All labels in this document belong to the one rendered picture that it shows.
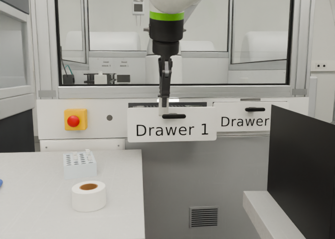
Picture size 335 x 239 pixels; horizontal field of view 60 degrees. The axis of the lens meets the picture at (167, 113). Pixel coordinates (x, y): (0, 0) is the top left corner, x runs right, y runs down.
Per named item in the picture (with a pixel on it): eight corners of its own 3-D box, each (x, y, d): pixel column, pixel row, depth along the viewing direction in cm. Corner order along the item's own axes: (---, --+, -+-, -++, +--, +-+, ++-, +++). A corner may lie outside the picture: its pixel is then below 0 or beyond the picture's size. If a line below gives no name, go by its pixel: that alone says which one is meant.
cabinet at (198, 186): (297, 315, 126) (310, 133, 114) (51, 336, 116) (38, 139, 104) (229, 210, 220) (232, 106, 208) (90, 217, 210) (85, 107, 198)
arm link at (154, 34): (189, 21, 74) (184, 14, 82) (143, 20, 73) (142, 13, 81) (188, 44, 77) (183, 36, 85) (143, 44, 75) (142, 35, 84)
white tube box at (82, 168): (96, 175, 79) (96, 162, 79) (64, 179, 76) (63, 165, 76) (92, 162, 91) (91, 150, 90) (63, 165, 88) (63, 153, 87)
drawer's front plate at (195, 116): (216, 140, 95) (217, 107, 94) (127, 142, 93) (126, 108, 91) (215, 139, 97) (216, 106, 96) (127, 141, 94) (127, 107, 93)
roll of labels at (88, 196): (112, 202, 63) (112, 184, 63) (87, 215, 57) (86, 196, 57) (90, 194, 67) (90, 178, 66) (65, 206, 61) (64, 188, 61)
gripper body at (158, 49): (151, 35, 83) (151, 66, 88) (153, 43, 76) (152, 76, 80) (177, 35, 84) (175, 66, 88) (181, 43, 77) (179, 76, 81)
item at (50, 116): (306, 133, 115) (309, 97, 113) (38, 139, 105) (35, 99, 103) (231, 106, 208) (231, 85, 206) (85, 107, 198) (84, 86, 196)
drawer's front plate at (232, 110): (287, 130, 112) (288, 102, 110) (213, 131, 109) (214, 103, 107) (284, 129, 113) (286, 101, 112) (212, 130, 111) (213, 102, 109)
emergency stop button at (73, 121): (79, 127, 98) (78, 116, 98) (67, 127, 98) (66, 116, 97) (81, 125, 101) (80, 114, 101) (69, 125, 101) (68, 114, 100)
